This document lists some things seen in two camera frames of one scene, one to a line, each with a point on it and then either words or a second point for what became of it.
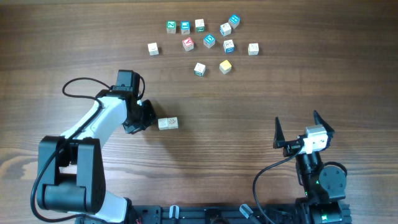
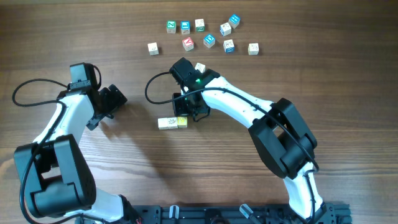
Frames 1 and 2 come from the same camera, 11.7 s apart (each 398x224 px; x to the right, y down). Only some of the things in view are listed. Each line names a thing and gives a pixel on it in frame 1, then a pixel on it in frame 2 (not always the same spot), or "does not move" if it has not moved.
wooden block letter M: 163,124 does not move
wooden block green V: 173,122 does not move
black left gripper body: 145,114 -> 111,101
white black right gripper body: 326,145 -> 184,107
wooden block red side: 153,49 does not move
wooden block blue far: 234,20 does not move
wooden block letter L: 253,49 does not move
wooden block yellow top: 225,66 -> 182,122
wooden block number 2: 225,29 does not move
